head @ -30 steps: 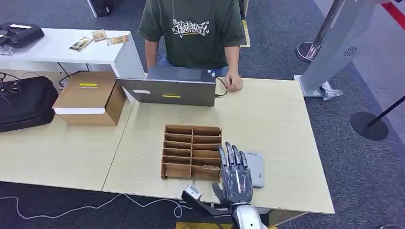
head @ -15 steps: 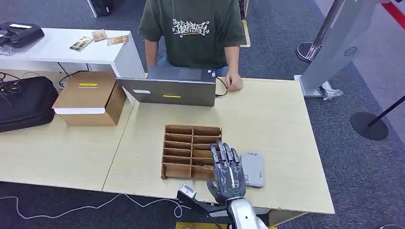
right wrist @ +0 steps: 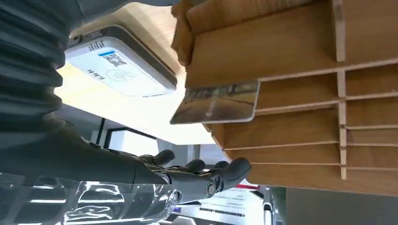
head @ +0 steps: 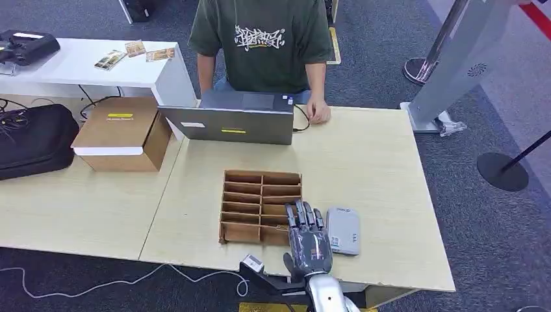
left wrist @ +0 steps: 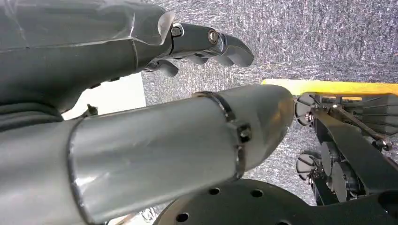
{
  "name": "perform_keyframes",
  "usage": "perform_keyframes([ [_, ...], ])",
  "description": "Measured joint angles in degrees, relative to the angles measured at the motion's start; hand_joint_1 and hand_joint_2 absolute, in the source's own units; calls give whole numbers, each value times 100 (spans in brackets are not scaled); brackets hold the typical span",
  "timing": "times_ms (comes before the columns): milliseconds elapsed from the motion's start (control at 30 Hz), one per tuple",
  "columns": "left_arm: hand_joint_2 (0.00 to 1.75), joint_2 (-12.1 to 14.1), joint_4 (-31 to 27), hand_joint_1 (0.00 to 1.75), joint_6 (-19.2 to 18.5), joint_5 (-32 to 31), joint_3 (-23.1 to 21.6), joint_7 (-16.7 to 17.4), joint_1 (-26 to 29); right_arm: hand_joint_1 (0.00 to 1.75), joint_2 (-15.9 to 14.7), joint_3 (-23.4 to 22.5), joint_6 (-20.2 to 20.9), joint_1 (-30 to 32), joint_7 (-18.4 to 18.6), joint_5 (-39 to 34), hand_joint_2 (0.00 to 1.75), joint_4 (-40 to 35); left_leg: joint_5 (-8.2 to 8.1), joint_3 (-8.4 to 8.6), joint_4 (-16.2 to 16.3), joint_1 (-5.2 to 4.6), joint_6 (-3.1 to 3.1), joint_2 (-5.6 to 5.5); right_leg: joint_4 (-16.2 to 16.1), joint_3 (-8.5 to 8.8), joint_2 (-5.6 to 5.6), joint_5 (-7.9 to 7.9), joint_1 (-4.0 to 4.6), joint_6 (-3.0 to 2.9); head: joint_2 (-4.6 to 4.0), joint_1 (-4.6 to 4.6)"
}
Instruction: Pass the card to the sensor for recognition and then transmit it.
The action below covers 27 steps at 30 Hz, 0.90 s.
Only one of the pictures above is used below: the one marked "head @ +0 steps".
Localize person's left hand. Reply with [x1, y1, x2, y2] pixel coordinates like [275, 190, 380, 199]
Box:
[305, 97, 332, 126]

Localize black box on floor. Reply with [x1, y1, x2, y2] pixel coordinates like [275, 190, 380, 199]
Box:
[118, 0, 156, 25]

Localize grey flat card reader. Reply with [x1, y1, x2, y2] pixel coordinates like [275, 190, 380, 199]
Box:
[326, 207, 361, 257]

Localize black laptop cable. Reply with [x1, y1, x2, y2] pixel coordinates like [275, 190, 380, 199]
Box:
[292, 104, 311, 133]

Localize black cables under table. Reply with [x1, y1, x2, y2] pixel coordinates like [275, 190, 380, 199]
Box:
[77, 84, 123, 122]

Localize brown cardboard box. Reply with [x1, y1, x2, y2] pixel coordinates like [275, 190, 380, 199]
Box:
[70, 96, 173, 173]

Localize white floor cable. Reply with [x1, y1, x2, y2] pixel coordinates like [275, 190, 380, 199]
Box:
[0, 263, 251, 300]

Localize black device case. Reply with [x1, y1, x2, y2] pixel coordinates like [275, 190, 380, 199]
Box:
[0, 29, 62, 67]

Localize black stanchion with round base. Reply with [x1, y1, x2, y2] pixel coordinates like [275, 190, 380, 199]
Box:
[476, 129, 551, 193]

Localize white side table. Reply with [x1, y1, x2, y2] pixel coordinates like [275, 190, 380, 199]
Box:
[0, 38, 198, 109]

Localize grey laptop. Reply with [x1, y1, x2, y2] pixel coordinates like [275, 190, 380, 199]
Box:
[157, 89, 296, 146]

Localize silver standing panel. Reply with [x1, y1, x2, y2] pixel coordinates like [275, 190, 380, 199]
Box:
[399, 0, 520, 135]

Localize yellow floor tape strip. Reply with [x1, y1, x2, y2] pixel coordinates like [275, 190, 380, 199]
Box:
[238, 302, 379, 312]

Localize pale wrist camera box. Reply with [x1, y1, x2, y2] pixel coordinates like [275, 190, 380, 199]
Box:
[240, 254, 264, 274]

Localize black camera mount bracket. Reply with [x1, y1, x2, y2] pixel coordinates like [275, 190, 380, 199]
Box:
[238, 263, 312, 299]

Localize person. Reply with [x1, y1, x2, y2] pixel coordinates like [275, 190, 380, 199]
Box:
[188, 0, 335, 126]

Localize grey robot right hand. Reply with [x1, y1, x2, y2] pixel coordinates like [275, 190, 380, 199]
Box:
[283, 200, 333, 279]

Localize chrome pole with round base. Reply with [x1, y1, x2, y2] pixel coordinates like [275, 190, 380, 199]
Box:
[402, 0, 470, 86]

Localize black soft bag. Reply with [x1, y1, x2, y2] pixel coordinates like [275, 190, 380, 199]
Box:
[0, 103, 81, 181]

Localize single picture card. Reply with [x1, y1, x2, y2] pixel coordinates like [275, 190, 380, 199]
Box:
[145, 47, 177, 63]
[124, 40, 147, 59]

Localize yellow bordered floor mat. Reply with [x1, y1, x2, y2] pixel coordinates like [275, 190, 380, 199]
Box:
[326, 26, 342, 66]

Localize wooden slotted card box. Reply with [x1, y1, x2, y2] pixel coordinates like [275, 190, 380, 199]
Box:
[218, 169, 303, 247]

